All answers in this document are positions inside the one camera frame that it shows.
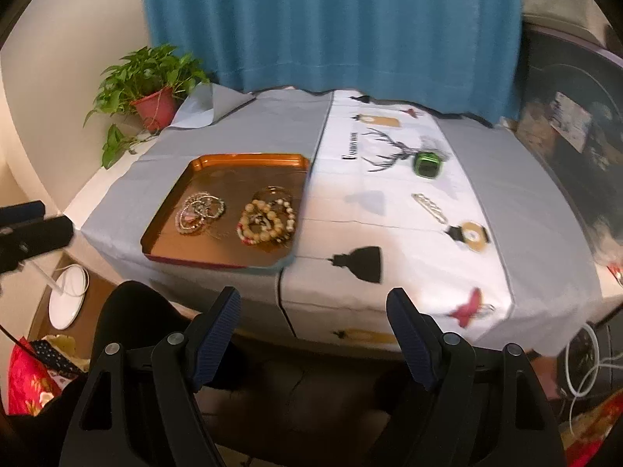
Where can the dark clear storage bag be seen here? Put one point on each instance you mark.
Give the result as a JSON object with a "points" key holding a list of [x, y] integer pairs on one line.
{"points": [[571, 119]]}

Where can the orange metal tray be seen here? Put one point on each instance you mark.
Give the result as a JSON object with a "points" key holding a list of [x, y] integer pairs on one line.
{"points": [[230, 211]]}

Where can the red patterned cloth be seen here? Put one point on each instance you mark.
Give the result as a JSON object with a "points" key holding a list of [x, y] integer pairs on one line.
{"points": [[40, 371]]}

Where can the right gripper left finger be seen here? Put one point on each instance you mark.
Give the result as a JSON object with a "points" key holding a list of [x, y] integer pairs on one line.
{"points": [[182, 364]]}

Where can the grey bed sheet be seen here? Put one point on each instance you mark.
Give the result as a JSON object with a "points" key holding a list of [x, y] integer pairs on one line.
{"points": [[550, 271]]}

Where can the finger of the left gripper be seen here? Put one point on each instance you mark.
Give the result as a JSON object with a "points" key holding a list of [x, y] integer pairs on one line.
{"points": [[34, 238], [22, 213]]}

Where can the potted green plant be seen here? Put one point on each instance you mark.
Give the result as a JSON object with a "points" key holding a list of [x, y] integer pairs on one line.
{"points": [[149, 84]]}

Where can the blue curtain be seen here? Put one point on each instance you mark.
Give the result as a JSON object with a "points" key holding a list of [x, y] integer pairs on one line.
{"points": [[452, 56]]}

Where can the green black smartwatch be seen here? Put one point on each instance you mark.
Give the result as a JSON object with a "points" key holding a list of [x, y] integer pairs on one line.
{"points": [[427, 164]]}

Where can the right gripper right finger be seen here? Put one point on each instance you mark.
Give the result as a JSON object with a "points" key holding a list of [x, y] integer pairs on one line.
{"points": [[444, 364]]}

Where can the white printed table runner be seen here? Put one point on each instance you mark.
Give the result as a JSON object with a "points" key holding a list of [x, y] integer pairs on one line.
{"points": [[369, 225]]}

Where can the white round floor device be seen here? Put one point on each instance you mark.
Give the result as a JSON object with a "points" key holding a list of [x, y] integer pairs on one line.
{"points": [[67, 296]]}

